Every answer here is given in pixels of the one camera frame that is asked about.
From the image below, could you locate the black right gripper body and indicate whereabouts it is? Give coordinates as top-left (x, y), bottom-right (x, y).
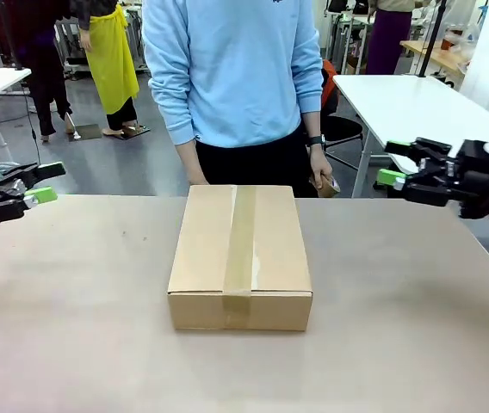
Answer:
top-left (446, 139), bottom-right (489, 220)

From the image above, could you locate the brown packing tape roll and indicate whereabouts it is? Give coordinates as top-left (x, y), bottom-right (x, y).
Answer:
top-left (308, 171), bottom-right (343, 199)

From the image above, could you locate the brown cardboard box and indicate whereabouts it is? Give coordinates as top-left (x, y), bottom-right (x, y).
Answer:
top-left (166, 184), bottom-right (314, 332)

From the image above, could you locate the person's left forearm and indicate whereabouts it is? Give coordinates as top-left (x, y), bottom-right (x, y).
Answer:
top-left (298, 85), bottom-right (328, 150)

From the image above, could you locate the person's right forearm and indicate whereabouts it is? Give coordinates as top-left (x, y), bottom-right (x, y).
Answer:
top-left (158, 77), bottom-right (206, 173)

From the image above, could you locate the person's left hand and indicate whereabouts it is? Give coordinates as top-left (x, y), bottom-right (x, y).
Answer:
top-left (308, 146), bottom-right (335, 190)

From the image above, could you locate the person's right hand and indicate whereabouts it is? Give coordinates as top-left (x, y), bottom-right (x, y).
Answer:
top-left (186, 165), bottom-right (209, 187)

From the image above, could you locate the light blue cloth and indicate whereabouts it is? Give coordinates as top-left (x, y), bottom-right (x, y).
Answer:
top-left (0, 161), bottom-right (22, 182)

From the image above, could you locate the black and orange office chair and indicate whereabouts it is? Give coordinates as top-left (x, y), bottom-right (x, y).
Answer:
top-left (320, 59), bottom-right (364, 167)

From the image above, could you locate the wooden worktable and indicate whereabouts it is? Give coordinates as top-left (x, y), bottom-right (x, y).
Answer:
top-left (399, 38), bottom-right (469, 87)

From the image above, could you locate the black tripod pole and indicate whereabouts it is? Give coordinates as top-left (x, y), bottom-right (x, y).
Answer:
top-left (416, 0), bottom-right (450, 78)

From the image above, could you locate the mannequin with purple skirt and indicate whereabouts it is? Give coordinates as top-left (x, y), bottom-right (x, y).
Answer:
top-left (364, 0), bottom-right (416, 77)

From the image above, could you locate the grey metal cart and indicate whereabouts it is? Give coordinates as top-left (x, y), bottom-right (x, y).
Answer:
top-left (54, 21), bottom-right (91, 81)
top-left (126, 3), bottom-right (151, 74)

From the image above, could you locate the mannequin in dark clothes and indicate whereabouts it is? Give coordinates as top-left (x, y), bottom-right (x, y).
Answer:
top-left (0, 0), bottom-right (76, 143)

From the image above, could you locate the mannequin with yellow apron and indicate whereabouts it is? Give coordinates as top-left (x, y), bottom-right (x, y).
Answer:
top-left (70, 0), bottom-right (151, 139)

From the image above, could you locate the grey equipment rack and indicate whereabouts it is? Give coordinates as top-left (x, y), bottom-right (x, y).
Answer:
top-left (325, 8), bottom-right (368, 65)

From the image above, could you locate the clear plastic bag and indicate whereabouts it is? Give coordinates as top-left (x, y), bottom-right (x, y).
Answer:
top-left (440, 19), bottom-right (485, 51)

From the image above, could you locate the brown tape strip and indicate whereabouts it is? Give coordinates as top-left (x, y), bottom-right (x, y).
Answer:
top-left (221, 185), bottom-right (259, 330)

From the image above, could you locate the person in blue sweatshirt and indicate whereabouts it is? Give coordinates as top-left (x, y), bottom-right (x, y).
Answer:
top-left (142, 0), bottom-right (340, 199)

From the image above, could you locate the thin black hanging cable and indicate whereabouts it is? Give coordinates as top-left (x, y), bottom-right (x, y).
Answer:
top-left (22, 81), bottom-right (42, 167)

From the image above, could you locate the black mannequin base plate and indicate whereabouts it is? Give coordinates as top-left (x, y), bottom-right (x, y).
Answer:
top-left (117, 124), bottom-right (152, 139)
top-left (67, 123), bottom-right (102, 141)

